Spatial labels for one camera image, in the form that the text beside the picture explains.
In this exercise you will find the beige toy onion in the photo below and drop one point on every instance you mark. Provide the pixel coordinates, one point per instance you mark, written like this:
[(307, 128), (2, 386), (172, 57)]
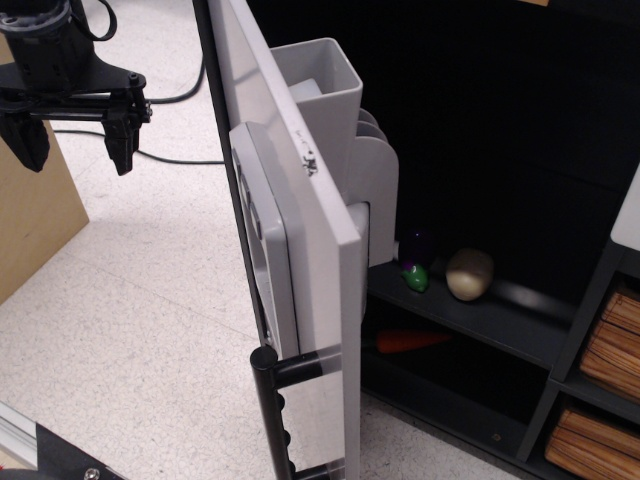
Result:
[(469, 274)]

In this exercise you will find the grey door shelf bin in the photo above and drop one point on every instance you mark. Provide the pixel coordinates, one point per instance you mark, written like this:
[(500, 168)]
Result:
[(363, 165)]

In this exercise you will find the lower wicker basket drawer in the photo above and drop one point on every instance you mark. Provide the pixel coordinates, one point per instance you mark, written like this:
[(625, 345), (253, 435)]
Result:
[(592, 447)]

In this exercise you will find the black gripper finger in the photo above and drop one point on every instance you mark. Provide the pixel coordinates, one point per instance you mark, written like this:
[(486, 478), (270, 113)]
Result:
[(121, 141), (28, 140)]

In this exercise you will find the wicker basket drawer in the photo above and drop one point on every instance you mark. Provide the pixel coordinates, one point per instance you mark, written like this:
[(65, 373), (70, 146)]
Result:
[(611, 355), (592, 447)]

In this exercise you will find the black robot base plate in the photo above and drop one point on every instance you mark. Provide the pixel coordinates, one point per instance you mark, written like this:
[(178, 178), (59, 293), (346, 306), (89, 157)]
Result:
[(50, 456)]

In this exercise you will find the dark grey fridge cabinet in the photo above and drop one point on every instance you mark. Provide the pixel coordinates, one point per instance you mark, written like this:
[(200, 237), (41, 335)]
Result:
[(517, 132)]

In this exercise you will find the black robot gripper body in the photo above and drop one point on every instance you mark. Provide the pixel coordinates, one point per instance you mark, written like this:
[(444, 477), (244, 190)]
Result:
[(101, 90)]

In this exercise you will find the black fridge door handle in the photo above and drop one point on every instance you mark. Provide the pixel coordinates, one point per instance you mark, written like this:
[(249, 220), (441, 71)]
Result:
[(271, 375)]

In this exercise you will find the white counter top edge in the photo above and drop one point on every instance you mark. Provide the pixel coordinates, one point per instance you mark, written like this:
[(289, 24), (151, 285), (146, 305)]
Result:
[(626, 228)]

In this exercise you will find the grey toy fridge door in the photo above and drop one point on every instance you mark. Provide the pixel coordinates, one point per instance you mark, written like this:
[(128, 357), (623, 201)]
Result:
[(305, 250)]

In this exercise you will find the upper wicker basket drawer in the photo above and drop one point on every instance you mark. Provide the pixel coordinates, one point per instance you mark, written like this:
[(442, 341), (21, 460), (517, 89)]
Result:
[(611, 355)]

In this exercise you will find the purple green toy eggplant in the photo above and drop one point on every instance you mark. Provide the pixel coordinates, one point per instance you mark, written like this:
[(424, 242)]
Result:
[(417, 251)]

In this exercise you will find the orange toy carrot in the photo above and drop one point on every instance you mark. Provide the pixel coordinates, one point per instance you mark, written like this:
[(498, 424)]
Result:
[(404, 340)]

